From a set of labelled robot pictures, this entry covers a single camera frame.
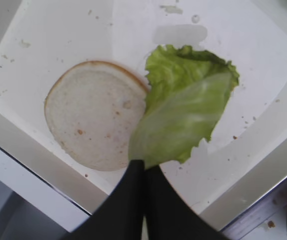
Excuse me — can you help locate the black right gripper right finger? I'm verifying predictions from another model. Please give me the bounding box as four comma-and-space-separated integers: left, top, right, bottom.
144, 166, 227, 240

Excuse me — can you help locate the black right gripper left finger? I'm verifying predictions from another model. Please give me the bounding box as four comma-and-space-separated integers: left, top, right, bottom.
62, 160, 145, 240

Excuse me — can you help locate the green lettuce leaf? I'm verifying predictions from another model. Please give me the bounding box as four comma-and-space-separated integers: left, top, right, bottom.
128, 44, 240, 169

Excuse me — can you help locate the bun slice on tray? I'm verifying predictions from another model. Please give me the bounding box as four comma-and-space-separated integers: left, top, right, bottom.
44, 60, 149, 172

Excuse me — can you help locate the cream metal tray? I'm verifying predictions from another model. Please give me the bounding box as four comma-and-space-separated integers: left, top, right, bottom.
0, 0, 287, 230

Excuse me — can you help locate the clear long rail right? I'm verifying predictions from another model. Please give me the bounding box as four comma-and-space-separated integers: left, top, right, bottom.
220, 177, 287, 240

